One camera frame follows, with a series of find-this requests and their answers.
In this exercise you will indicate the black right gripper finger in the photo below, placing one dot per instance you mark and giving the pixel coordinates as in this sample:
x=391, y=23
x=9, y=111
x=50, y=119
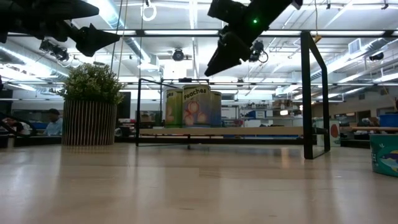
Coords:
x=222, y=62
x=219, y=48

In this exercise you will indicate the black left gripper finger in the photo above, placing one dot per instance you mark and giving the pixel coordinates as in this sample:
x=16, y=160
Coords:
x=68, y=9
x=93, y=40

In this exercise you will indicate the tall blue can green rim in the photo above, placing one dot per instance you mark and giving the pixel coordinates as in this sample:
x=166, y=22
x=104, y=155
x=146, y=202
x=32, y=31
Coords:
x=216, y=112

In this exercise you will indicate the tall blue peaches can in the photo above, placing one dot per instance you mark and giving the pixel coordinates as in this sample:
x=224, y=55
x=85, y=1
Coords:
x=196, y=112

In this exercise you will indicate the tall green fruit can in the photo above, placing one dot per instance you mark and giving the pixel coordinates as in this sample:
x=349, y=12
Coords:
x=173, y=109

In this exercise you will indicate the teal box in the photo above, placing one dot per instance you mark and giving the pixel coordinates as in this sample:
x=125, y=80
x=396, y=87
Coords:
x=385, y=155

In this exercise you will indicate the black ceiling-mounted device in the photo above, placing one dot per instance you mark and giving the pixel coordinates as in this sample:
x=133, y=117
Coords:
x=57, y=53
x=376, y=56

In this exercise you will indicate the black round ceiling device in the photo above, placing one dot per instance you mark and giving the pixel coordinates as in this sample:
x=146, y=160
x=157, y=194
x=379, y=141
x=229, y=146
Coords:
x=178, y=55

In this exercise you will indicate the black monitor screen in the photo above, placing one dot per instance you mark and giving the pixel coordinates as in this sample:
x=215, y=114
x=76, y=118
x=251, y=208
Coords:
x=126, y=105

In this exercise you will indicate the potted plant striped pot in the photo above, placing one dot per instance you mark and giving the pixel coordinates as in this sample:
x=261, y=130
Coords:
x=88, y=121

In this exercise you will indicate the person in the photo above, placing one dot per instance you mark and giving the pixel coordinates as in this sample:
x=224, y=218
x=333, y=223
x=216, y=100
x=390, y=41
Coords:
x=18, y=127
x=55, y=126

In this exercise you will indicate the background wooden table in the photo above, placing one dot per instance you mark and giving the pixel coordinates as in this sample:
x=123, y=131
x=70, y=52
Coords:
x=373, y=128

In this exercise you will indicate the blue storage bin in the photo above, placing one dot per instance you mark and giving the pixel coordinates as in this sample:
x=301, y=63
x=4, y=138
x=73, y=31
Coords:
x=388, y=120

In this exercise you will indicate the black overhead camera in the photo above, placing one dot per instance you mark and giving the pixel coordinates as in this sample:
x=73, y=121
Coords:
x=258, y=51

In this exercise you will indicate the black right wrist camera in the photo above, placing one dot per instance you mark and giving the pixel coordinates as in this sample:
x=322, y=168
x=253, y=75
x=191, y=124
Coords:
x=227, y=12

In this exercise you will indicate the black background frame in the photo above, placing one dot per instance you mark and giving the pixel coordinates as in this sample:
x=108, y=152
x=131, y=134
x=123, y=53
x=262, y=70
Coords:
x=185, y=80

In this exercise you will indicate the wooden shelf black metal frame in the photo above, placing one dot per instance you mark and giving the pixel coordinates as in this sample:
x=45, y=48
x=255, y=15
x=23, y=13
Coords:
x=248, y=130

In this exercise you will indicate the black table rig frame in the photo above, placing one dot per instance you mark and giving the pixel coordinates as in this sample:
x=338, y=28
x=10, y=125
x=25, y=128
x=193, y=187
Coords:
x=37, y=141

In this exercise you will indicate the black overhead frame beam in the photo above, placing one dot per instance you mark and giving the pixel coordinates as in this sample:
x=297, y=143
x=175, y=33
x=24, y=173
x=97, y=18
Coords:
x=388, y=32

